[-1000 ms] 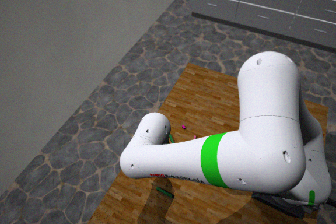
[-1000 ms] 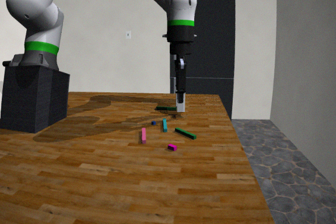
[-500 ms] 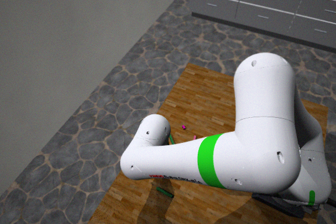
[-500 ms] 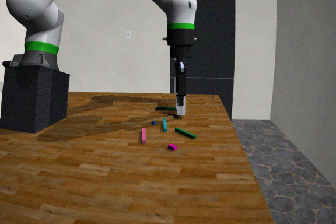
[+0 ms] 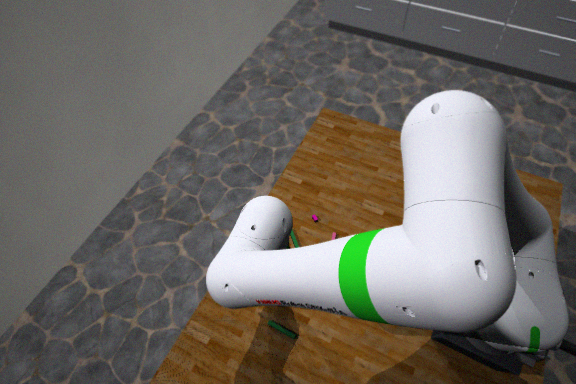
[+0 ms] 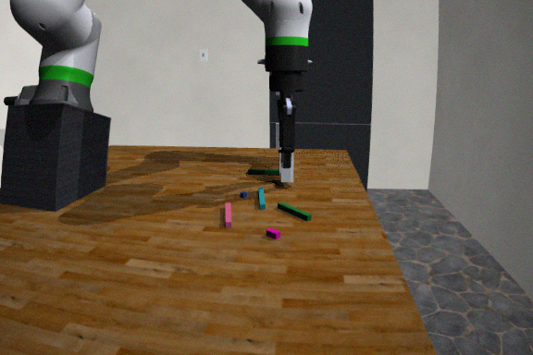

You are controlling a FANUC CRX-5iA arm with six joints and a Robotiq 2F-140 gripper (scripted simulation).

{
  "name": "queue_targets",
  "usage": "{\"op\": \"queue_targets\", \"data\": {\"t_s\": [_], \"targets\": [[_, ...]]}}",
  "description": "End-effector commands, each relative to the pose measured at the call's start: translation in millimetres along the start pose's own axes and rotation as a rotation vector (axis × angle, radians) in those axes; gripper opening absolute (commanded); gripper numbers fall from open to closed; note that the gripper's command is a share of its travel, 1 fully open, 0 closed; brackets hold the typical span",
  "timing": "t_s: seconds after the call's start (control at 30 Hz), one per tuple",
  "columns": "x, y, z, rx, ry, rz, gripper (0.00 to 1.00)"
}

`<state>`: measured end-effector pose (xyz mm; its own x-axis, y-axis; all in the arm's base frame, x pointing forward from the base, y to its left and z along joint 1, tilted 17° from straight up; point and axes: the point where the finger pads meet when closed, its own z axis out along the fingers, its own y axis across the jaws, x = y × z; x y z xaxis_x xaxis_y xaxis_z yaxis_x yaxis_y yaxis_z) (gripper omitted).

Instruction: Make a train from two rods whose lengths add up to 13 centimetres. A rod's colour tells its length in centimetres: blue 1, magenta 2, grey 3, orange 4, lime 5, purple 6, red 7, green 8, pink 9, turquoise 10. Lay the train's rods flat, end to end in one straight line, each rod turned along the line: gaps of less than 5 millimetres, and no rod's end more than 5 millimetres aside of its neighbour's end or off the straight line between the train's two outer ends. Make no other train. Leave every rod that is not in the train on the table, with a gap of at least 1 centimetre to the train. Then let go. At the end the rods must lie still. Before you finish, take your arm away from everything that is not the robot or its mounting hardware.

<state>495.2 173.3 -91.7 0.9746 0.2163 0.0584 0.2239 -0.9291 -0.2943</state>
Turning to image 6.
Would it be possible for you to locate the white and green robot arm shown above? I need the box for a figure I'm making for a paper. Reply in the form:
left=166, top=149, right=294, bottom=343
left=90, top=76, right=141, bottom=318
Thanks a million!
left=4, top=0, right=312, bottom=112

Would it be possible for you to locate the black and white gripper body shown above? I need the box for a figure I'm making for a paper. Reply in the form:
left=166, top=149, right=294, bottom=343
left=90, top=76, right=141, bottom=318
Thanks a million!
left=269, top=75, right=304, bottom=107

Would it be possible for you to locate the pink rod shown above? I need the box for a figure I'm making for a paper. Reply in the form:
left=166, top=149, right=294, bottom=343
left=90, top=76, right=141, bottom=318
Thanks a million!
left=226, top=202, right=231, bottom=227

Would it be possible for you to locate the turquoise rod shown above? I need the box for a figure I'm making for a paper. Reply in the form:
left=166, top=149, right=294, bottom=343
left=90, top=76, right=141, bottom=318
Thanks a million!
left=258, top=188, right=266, bottom=210

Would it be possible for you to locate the short magenta rod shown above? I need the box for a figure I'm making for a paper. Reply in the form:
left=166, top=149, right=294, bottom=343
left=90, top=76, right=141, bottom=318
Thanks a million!
left=266, top=228, right=280, bottom=239

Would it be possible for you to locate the green rod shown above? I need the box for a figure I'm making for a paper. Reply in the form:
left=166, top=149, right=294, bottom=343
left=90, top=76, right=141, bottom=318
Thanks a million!
left=278, top=202, right=312, bottom=221
left=248, top=168, right=279, bottom=175

